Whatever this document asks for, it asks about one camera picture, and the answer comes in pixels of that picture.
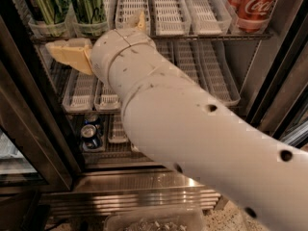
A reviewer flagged top shelf tray two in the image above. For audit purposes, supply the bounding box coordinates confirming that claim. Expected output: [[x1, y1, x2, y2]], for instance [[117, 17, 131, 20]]
[[71, 0, 115, 37]]

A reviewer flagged blue can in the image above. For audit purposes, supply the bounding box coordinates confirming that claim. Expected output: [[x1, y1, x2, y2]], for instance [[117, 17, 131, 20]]
[[85, 114, 103, 135], [81, 124, 102, 149]]

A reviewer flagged top shelf tray five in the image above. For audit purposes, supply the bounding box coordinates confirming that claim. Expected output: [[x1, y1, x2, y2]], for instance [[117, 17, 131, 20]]
[[185, 0, 232, 36]]

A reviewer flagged bottom shelf tray one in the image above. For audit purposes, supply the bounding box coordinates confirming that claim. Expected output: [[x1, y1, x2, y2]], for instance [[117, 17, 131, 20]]
[[80, 114, 105, 152]]

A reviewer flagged bottom shelf tray two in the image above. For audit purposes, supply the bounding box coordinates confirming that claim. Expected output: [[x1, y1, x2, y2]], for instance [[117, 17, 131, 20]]
[[108, 115, 128, 143]]

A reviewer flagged wire shelf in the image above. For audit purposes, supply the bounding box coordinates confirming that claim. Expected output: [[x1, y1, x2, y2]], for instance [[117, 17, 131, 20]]
[[30, 33, 274, 44], [62, 105, 242, 116]]

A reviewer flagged shelf tray one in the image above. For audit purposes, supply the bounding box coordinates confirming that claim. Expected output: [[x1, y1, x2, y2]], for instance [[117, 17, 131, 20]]
[[18, 0, 72, 38], [63, 70, 97, 113], [80, 114, 105, 152]]

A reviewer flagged top shelf tray three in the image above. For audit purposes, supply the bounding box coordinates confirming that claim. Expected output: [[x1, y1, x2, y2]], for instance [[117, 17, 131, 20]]
[[115, 0, 151, 34]]

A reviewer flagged fridge glass door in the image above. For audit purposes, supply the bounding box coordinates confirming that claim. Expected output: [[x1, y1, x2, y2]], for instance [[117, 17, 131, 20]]
[[281, 120, 308, 148]]

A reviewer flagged front red cola can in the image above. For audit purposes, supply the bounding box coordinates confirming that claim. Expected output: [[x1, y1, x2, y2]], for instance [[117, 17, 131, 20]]
[[238, 0, 275, 33]]

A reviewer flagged middle wire shelf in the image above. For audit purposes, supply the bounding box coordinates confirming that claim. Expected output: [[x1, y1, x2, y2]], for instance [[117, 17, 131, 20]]
[[62, 105, 242, 116]]

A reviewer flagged top shelf tray four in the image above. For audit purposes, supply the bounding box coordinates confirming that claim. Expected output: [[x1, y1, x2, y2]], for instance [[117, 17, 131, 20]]
[[152, 0, 191, 37]]

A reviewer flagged top wire shelf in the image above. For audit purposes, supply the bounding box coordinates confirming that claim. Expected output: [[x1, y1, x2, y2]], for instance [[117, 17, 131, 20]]
[[30, 33, 274, 44]]

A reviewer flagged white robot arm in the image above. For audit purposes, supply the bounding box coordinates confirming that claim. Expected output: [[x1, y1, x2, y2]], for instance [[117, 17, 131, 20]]
[[46, 13, 308, 231]]

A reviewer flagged shelf tray two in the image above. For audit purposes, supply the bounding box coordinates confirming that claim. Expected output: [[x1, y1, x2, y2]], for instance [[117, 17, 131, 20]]
[[108, 115, 128, 143], [94, 82, 121, 111], [71, 0, 115, 37]]

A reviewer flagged front blue can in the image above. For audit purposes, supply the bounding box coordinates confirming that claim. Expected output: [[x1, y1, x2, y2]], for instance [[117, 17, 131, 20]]
[[81, 124, 102, 149]]

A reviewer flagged rear blue can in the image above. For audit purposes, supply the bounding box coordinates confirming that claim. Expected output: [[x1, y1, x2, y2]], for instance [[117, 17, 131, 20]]
[[85, 114, 103, 135]]

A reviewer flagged green can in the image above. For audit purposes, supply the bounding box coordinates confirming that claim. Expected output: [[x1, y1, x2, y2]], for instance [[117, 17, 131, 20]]
[[71, 0, 107, 37], [25, 0, 70, 37]]

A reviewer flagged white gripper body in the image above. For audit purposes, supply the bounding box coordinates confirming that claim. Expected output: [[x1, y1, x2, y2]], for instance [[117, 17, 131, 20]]
[[90, 28, 156, 85]]

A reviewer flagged top shelf tray one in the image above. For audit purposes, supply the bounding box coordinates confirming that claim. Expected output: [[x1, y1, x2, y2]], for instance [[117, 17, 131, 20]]
[[18, 0, 72, 38]]

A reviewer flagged middle shelf tray two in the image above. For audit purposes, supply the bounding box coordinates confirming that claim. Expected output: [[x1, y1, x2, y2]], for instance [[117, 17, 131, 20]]
[[94, 82, 121, 111]]

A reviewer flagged stainless steel fridge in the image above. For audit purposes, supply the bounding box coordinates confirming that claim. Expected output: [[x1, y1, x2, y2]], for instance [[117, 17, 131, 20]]
[[0, 0, 308, 218]]

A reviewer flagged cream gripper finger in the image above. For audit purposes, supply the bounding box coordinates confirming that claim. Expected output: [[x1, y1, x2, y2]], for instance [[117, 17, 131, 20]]
[[45, 38, 93, 75], [127, 10, 146, 32]]

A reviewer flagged middle shelf tray six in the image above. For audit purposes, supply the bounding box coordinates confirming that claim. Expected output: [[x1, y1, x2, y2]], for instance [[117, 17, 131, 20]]
[[198, 40, 241, 107]]

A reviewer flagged middle shelf tray one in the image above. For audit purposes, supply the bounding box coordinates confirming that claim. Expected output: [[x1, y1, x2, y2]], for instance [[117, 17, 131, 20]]
[[63, 70, 97, 113]]

